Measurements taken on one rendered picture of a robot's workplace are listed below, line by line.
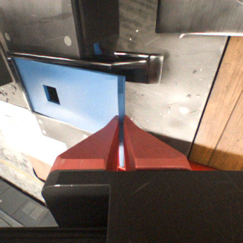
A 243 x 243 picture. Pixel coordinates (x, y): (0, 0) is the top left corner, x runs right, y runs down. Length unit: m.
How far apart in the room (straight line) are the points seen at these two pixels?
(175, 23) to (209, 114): 0.12
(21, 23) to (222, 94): 0.23
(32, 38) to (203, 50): 0.18
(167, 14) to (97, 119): 0.12
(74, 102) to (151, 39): 0.12
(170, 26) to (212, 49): 0.05
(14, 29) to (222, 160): 0.31
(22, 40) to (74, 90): 0.08
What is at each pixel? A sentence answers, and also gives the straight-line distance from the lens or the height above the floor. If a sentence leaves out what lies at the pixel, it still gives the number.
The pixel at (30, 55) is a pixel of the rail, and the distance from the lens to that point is 0.20.
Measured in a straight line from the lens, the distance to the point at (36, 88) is 0.21.
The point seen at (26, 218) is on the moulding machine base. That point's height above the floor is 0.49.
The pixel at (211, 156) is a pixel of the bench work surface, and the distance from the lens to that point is 0.28.
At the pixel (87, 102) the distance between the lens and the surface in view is 0.16.
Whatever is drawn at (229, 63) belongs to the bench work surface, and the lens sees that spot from 0.21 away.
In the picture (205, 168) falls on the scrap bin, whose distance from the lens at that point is 0.29.
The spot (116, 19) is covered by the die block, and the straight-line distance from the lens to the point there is 0.22.
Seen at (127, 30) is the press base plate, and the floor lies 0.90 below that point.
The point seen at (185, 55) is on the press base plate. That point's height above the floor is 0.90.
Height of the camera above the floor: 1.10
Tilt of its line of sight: 47 degrees down
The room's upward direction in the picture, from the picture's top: 141 degrees counter-clockwise
